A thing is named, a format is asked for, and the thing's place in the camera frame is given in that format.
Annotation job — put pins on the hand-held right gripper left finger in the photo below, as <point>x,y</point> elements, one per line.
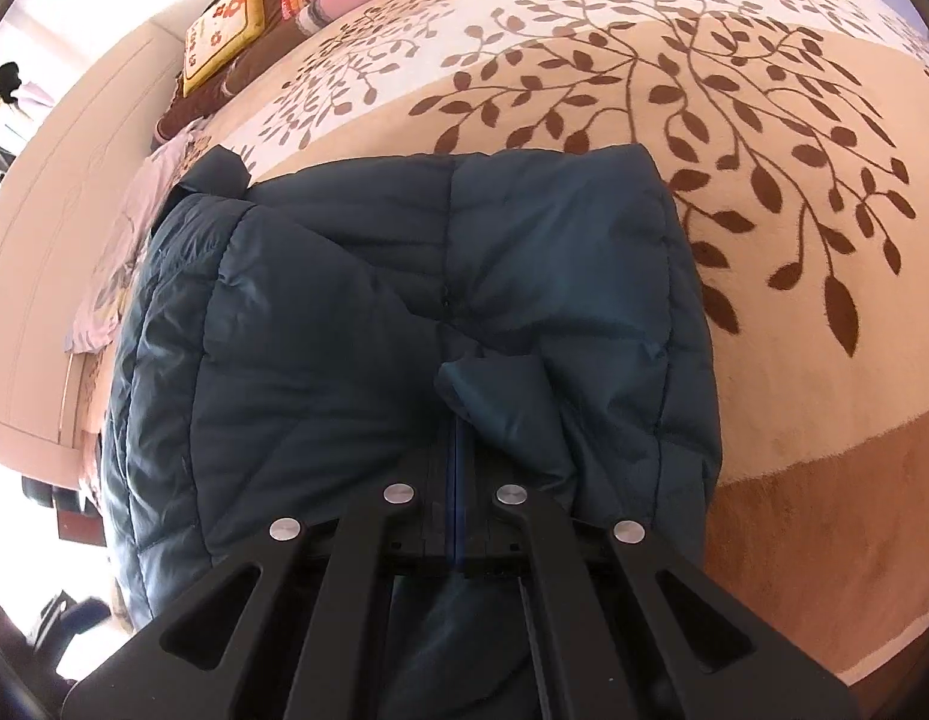
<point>452,510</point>

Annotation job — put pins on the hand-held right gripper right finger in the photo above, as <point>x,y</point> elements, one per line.
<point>472,529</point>

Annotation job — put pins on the dark teal puffer jacket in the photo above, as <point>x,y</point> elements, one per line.
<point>322,315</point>

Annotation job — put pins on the pale printed bed sheet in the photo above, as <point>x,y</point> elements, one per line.
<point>112,270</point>

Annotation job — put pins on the beige leaf print blanket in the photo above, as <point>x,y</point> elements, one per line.
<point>772,202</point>

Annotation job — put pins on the brown pillow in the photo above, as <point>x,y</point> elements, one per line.
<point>232,82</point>

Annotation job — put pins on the cream panelled wardrobe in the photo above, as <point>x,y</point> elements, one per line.
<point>59,202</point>

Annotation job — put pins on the yellow-edged flower cushion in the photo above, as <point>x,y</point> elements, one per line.
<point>221,34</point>

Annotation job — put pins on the dark object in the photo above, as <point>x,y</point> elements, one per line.
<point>8,81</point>

